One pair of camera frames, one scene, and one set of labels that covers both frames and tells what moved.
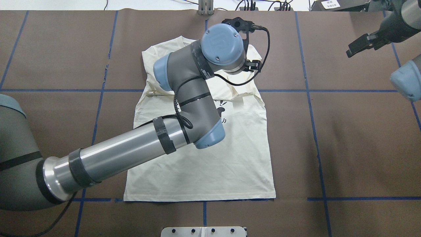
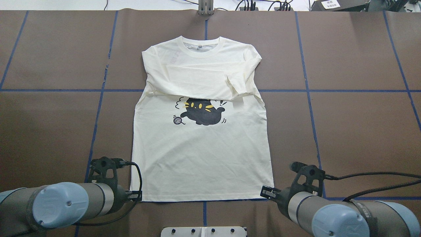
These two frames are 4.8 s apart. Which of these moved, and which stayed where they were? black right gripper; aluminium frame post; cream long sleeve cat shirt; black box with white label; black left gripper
Moved: black left gripper; black right gripper
Stayed: cream long sleeve cat shirt; aluminium frame post; black box with white label
